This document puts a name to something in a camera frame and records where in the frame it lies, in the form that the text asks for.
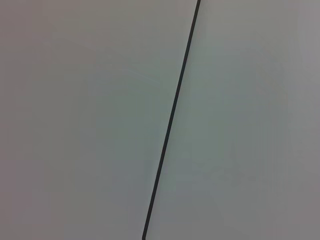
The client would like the dark seam between white panels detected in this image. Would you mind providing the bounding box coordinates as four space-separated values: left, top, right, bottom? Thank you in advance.
141 0 202 240

